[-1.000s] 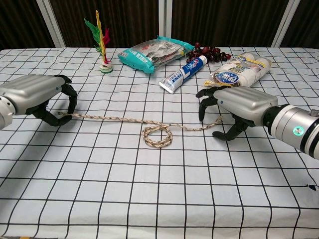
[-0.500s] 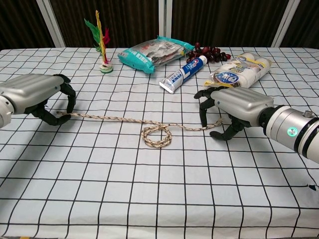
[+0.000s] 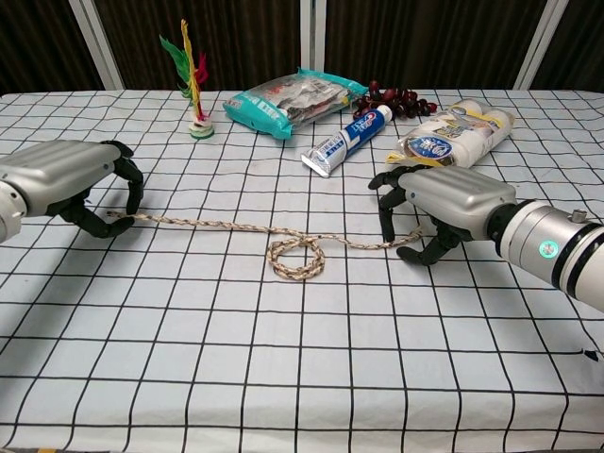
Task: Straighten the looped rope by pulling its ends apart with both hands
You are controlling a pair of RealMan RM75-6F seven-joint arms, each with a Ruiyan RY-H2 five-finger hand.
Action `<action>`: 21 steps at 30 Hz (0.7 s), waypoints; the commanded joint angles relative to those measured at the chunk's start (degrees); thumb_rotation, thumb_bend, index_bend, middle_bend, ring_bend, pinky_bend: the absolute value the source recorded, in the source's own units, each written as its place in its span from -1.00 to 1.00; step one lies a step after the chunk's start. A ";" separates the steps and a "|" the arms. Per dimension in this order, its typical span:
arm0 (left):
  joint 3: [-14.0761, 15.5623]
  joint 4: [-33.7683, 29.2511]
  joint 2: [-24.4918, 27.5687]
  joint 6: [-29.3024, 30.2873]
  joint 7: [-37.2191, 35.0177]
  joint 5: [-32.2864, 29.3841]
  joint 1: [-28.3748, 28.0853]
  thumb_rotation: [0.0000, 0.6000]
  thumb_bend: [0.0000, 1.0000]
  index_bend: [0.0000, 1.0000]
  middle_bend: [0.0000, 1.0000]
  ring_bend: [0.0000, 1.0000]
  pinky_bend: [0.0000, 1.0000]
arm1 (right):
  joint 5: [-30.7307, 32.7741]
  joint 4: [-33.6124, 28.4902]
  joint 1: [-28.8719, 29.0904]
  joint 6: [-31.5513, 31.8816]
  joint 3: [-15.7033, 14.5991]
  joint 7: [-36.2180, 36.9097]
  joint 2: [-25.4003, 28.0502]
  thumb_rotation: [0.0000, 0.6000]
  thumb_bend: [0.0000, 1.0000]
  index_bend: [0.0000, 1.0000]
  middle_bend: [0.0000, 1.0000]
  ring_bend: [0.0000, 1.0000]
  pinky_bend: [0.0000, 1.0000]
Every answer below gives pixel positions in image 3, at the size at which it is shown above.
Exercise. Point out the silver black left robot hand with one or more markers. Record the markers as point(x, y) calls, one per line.
point(61, 165)

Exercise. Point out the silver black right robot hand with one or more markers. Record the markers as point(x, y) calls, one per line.
point(458, 193)

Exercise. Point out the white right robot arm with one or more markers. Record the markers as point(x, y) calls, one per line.
point(566, 255)

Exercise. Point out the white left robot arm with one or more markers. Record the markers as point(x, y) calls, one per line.
point(9, 212)

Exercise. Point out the wrapped toilet paper pack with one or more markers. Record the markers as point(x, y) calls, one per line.
point(458, 137)

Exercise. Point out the dark red grape bunch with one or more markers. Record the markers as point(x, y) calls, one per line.
point(406, 101)

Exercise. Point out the blue white toothpaste tube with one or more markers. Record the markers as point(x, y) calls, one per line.
point(349, 134)

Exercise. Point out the dark ribbed partition panel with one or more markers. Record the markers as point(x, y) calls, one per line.
point(424, 38)
point(38, 42)
point(580, 47)
point(236, 38)

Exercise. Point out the colourful feather shuttlecock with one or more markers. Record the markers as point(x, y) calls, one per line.
point(202, 129)

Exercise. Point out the teal snack bag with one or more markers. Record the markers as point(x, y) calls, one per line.
point(264, 111)

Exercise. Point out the white black checkered tablecloth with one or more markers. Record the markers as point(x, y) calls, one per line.
point(302, 354)

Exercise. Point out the white partition frame post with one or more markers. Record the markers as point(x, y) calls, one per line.
point(101, 56)
point(533, 56)
point(312, 33)

